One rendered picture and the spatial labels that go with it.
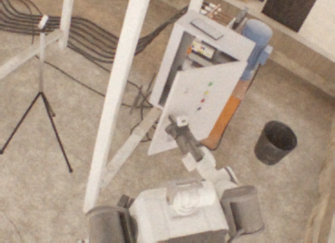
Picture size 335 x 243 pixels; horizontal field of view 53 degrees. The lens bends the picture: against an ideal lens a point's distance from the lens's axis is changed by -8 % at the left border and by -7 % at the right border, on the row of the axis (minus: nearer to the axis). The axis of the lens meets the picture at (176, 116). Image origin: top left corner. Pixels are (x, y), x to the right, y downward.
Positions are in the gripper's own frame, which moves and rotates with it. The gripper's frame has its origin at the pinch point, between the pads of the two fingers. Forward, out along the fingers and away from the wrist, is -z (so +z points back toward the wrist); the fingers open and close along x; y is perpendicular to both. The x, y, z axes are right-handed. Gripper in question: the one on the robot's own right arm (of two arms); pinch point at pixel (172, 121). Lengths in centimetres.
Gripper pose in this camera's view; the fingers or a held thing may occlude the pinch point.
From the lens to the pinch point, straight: 171.5
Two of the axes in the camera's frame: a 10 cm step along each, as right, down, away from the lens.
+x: -8.3, 2.1, -5.1
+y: -2.7, 6.5, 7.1
